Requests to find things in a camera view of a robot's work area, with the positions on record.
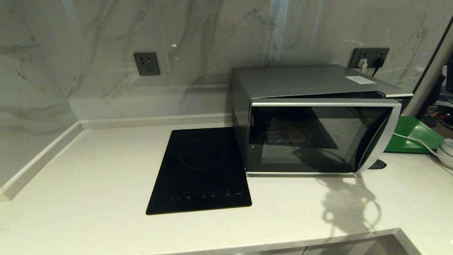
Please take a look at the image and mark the silver microwave oven body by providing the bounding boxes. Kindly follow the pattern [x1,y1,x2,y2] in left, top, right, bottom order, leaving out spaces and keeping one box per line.
[231,64,414,174]

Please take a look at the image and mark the grey double wall socket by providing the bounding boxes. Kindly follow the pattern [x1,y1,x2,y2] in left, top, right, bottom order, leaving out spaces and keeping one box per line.
[350,48,390,69]

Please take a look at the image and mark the white stacked bowls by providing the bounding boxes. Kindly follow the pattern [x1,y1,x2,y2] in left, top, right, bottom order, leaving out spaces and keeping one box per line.
[436,138,453,169]

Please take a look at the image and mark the black induction cooktop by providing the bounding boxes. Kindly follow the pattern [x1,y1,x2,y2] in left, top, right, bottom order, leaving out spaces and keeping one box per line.
[145,126,252,215]

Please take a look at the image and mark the black glass microwave door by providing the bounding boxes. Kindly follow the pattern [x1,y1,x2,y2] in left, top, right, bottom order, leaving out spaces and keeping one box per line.
[247,98,402,176]

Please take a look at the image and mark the purple plastic plate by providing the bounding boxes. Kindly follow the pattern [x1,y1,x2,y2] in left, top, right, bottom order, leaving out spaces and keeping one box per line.
[267,117,312,146]

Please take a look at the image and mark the grey single wall socket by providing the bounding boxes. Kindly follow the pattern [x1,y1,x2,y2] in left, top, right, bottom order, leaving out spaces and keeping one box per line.
[133,53,160,76]

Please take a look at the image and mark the green plastic cutting board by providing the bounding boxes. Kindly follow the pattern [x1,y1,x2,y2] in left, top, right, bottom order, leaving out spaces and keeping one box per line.
[384,116,445,154]

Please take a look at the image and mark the black wire basket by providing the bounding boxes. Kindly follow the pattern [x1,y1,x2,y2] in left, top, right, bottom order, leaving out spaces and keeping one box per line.
[421,104,448,128]

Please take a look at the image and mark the white power cable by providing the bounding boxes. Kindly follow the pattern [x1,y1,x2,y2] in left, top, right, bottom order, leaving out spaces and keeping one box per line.
[393,132,443,158]

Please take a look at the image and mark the black power plug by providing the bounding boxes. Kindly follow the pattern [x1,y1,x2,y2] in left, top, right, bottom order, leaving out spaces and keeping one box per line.
[372,57,385,77]

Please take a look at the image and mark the white paper label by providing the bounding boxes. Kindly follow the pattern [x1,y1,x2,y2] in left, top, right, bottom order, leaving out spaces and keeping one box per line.
[345,75,377,85]

